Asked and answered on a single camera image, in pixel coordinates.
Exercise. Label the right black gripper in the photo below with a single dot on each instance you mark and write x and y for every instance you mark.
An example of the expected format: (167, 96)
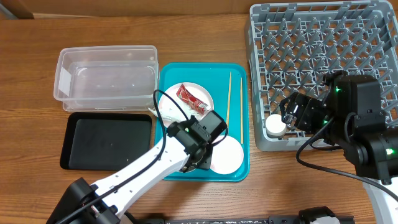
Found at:
(303, 121)

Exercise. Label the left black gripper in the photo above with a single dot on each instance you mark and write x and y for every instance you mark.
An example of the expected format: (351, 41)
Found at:
(206, 162)

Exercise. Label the cream white cup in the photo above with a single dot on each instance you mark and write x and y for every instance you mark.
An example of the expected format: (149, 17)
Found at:
(275, 127)

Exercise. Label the red snack wrapper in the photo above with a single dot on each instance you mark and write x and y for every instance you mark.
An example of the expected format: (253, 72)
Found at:
(194, 102)

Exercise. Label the grey bowl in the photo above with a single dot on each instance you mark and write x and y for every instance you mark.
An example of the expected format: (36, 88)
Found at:
(187, 168)

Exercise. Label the white napkin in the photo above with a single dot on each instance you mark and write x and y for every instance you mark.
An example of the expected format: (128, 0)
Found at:
(173, 114)

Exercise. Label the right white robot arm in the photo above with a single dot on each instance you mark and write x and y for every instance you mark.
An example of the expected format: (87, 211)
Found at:
(351, 118)

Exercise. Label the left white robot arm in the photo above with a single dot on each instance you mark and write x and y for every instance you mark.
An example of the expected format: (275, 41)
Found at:
(184, 144)

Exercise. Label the small pink bowl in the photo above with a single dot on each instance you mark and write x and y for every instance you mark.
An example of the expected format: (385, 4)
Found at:
(227, 156)

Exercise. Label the large pink plate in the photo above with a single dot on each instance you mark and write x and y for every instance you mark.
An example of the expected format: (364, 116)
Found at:
(195, 89)

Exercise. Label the teal plastic tray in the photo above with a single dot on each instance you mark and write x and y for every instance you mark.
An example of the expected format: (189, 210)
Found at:
(214, 78)

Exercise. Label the grey dish rack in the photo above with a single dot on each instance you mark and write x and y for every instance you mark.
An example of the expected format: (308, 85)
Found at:
(290, 46)

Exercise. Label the right wooden chopstick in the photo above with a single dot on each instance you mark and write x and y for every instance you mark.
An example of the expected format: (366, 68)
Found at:
(241, 111)

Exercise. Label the wooden chopstick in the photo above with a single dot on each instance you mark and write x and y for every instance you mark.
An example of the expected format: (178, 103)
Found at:
(241, 111)
(229, 99)

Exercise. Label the left wooden chopstick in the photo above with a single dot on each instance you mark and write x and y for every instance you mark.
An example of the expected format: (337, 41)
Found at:
(229, 99)

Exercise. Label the black rectangular tray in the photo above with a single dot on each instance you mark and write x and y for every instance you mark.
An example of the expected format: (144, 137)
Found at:
(104, 141)

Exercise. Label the clear plastic bin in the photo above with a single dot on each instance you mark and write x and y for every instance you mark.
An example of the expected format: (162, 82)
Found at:
(107, 78)

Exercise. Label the cardboard box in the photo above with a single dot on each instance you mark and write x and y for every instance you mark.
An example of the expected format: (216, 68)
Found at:
(32, 9)

